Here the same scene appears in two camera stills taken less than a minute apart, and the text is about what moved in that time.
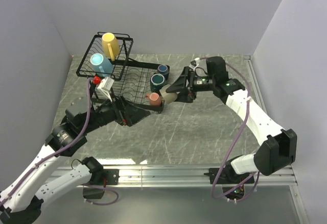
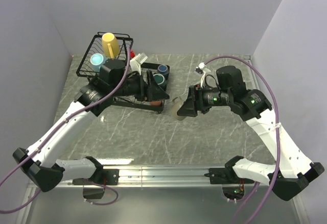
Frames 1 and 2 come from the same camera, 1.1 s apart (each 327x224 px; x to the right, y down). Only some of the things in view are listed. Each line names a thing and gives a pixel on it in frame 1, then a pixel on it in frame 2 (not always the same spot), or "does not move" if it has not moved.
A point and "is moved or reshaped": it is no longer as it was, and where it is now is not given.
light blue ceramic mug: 101,65 does not move
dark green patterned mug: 157,81 does not move
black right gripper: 188,95 -> 194,102
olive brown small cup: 168,97 is moved or reshaped
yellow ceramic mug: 110,45 does not move
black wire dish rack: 107,64 does not move
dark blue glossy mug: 163,69 does not move
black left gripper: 128,113 -> 150,91
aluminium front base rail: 193,176 does not move
